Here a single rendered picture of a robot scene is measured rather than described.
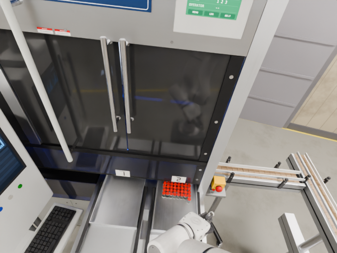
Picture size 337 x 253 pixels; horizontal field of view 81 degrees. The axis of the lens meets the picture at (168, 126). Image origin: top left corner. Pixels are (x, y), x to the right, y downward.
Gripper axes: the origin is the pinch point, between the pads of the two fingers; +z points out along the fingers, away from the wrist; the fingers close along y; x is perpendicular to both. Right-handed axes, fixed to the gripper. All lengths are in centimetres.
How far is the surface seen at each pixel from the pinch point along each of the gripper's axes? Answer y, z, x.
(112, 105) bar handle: 36, -31, -40
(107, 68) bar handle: 32, -38, -53
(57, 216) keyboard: 75, -30, 35
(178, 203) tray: 28.1, 21.3, 17.1
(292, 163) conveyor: -14, 103, -14
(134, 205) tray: 46, 1, 22
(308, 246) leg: -40, 87, 33
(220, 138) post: 8.4, 12.0, -32.7
